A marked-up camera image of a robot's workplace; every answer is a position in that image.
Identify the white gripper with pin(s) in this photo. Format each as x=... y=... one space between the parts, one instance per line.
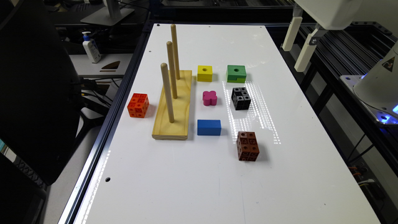
x=330 y=14

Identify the pink flower block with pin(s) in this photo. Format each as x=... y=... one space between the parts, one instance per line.
x=209 y=98

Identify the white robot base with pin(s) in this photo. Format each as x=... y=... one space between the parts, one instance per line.
x=377 y=89

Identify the green block with hole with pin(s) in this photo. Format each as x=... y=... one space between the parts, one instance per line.
x=236 y=73

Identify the black linking cube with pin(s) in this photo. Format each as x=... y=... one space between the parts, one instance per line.
x=240 y=98

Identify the yellow block with hole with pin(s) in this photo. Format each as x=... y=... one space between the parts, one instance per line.
x=204 y=73

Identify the brown linking cube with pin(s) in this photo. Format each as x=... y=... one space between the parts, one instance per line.
x=247 y=146

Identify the back wooden peg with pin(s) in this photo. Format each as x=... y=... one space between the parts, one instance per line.
x=175 y=50

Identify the wooden peg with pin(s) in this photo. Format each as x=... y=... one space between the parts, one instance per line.
x=172 y=69
x=167 y=91
x=175 y=50

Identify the blue rectangular block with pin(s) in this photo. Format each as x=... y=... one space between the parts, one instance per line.
x=209 y=127

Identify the middle wooden peg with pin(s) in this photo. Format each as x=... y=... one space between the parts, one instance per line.
x=172 y=69

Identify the front wooden peg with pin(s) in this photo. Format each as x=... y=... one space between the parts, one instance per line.
x=167 y=91

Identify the wooden peg board base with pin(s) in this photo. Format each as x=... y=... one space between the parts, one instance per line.
x=178 y=130

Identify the orange linking cube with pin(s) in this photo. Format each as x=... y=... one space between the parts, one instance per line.
x=138 y=105

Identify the grey monitor stand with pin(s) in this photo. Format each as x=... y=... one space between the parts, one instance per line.
x=109 y=15

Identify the white lotion pump bottle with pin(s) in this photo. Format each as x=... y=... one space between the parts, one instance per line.
x=91 y=48

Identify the black office chair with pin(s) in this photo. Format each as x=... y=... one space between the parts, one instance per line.
x=41 y=104

